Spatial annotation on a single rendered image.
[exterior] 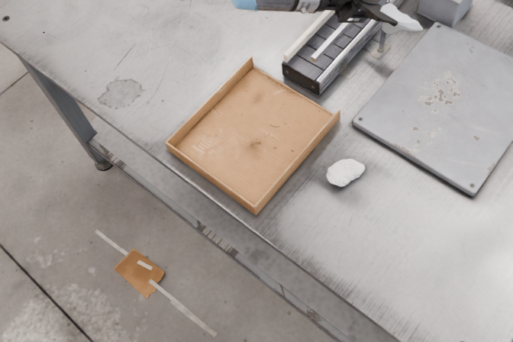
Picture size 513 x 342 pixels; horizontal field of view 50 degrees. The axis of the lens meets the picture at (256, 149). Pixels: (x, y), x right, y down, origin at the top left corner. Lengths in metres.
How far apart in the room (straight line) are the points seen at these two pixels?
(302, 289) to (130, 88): 0.80
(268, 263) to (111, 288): 0.62
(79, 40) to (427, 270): 1.03
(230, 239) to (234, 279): 0.23
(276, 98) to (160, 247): 0.96
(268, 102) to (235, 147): 0.14
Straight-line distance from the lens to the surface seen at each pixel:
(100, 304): 2.09
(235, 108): 1.29
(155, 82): 1.39
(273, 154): 1.22
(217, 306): 1.98
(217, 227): 1.83
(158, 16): 1.53
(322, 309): 1.72
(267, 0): 0.97
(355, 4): 1.05
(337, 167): 1.17
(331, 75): 1.31
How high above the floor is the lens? 1.90
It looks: 60 degrees down
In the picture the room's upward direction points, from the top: 10 degrees counter-clockwise
